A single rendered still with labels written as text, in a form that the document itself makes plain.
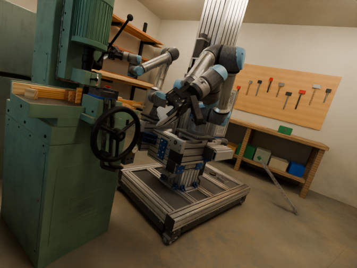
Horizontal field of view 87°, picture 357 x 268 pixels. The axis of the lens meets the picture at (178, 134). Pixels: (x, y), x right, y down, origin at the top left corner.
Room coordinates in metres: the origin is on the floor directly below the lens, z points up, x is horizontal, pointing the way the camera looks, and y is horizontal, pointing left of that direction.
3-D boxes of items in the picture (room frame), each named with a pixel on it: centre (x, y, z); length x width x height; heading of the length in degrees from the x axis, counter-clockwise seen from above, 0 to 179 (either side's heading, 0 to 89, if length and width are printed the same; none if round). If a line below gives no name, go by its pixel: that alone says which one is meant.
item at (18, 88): (1.07, 0.60, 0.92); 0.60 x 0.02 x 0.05; 149
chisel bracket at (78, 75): (1.08, 0.60, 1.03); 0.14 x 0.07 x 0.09; 59
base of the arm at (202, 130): (1.42, -0.13, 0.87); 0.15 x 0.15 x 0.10
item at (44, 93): (1.12, 0.55, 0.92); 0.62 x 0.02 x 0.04; 149
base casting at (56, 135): (1.13, 0.69, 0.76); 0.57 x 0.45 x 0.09; 59
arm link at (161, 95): (1.76, 0.24, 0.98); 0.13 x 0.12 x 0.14; 35
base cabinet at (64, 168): (1.12, 0.68, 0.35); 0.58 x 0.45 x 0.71; 59
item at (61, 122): (1.03, 0.53, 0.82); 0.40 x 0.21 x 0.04; 149
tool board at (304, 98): (3.74, -1.44, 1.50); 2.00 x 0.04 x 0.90; 62
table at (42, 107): (1.00, 0.49, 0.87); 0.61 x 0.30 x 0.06; 149
